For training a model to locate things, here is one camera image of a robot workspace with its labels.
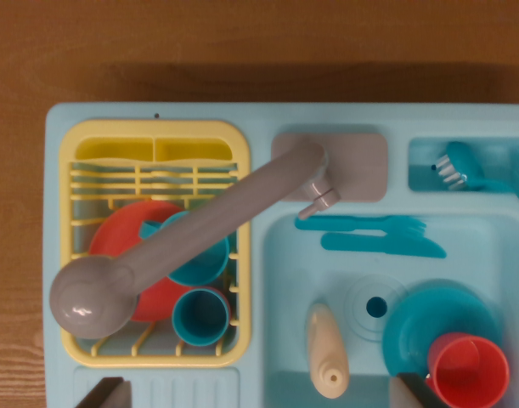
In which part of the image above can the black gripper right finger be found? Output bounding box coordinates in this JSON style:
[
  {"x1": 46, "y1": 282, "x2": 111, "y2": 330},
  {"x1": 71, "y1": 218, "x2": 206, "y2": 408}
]
[{"x1": 389, "y1": 372, "x2": 449, "y2": 408}]

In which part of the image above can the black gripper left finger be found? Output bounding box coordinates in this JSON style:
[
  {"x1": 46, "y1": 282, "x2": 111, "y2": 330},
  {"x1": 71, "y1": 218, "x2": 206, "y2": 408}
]
[{"x1": 74, "y1": 376, "x2": 133, "y2": 408}]

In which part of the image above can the cream toy detergent bottle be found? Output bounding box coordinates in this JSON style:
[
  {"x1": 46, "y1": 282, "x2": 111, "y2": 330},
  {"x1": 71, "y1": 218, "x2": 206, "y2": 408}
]
[{"x1": 306, "y1": 301, "x2": 351, "y2": 400}]

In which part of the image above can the light blue toy sink unit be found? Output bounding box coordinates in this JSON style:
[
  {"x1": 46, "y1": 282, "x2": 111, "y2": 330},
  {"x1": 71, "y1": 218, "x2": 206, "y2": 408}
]
[{"x1": 44, "y1": 101, "x2": 519, "y2": 408}]

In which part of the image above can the teal plastic plate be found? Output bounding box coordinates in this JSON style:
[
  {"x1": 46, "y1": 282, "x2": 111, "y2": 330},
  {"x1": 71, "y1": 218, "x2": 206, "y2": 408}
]
[{"x1": 381, "y1": 279, "x2": 505, "y2": 379}]

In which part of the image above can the teal plastic cup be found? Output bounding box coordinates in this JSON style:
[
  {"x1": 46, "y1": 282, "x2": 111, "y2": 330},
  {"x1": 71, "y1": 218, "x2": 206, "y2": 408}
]
[{"x1": 172, "y1": 287, "x2": 231, "y2": 348}]

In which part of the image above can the red cup under teal cup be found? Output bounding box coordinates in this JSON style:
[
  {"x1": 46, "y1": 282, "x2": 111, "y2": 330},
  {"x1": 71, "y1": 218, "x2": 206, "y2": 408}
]
[{"x1": 216, "y1": 288, "x2": 234, "y2": 325}]

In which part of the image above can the teal plastic knife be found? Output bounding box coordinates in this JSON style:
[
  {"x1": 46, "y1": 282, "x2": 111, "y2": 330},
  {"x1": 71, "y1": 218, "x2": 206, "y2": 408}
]
[{"x1": 320, "y1": 231, "x2": 448, "y2": 259}]

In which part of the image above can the red plastic plate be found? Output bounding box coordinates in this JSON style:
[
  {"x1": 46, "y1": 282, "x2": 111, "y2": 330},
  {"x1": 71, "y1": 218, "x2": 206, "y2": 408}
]
[{"x1": 87, "y1": 200, "x2": 196, "y2": 323}]

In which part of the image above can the teal plastic fork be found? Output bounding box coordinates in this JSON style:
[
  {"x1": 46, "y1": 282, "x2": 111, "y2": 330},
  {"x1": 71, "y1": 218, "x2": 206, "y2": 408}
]
[{"x1": 294, "y1": 214, "x2": 428, "y2": 237}]

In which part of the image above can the grey toy faucet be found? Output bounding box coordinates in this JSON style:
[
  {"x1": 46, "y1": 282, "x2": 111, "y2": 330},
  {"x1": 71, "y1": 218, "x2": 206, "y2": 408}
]
[{"x1": 49, "y1": 134, "x2": 342, "y2": 340}]

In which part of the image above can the teal dish brush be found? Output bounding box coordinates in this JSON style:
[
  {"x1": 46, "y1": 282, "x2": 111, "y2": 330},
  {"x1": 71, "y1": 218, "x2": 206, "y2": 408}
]
[{"x1": 437, "y1": 141, "x2": 519, "y2": 216}]

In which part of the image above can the yellow plastic dish rack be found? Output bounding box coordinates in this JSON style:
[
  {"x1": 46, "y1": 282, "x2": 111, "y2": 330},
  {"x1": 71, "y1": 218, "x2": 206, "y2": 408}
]
[{"x1": 58, "y1": 120, "x2": 252, "y2": 369}]

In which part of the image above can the red cup with handle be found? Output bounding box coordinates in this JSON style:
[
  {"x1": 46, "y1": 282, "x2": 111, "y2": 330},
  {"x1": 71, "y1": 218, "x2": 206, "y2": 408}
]
[{"x1": 424, "y1": 333, "x2": 510, "y2": 408}]

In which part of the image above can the teal cup with handle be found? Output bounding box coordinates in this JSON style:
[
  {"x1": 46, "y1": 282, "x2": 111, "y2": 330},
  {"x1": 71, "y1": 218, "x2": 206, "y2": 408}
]
[{"x1": 139, "y1": 211, "x2": 231, "y2": 286}]

